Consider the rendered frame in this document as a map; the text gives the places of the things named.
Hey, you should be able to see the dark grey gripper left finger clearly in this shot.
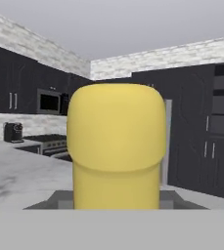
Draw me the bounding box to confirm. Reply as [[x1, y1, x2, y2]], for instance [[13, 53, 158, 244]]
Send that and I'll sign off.
[[22, 189, 75, 210]]

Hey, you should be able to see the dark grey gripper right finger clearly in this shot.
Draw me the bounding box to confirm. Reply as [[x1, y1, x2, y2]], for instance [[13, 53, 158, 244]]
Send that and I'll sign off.
[[158, 189, 209, 210]]

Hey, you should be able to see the yellow mustard bottle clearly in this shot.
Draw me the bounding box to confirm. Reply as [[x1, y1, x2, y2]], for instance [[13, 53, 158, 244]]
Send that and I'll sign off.
[[66, 83, 167, 210]]

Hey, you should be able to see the black base cabinet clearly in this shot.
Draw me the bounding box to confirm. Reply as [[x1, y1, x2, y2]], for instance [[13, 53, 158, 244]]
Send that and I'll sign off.
[[15, 145, 43, 155]]

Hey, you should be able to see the black tall cabinet run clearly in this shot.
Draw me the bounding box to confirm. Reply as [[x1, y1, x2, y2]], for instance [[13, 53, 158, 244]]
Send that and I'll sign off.
[[93, 61, 224, 202]]

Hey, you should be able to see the silver stove with hob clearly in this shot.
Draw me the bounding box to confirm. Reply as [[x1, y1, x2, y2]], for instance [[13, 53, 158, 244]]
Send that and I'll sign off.
[[22, 133, 74, 163]]

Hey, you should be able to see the silver fridge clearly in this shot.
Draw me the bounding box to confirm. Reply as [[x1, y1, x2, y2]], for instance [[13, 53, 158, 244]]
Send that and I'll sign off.
[[161, 99, 173, 187]]

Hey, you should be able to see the black coffee machine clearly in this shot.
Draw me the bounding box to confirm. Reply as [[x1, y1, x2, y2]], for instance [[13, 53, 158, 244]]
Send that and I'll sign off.
[[3, 121, 25, 144]]

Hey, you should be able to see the silver microwave oven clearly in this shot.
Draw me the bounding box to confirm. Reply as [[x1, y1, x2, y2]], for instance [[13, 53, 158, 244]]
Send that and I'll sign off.
[[36, 88, 69, 116]]

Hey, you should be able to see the black wall cabinet run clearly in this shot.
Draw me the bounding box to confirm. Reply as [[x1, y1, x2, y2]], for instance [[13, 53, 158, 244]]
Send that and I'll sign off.
[[0, 42, 94, 115]]

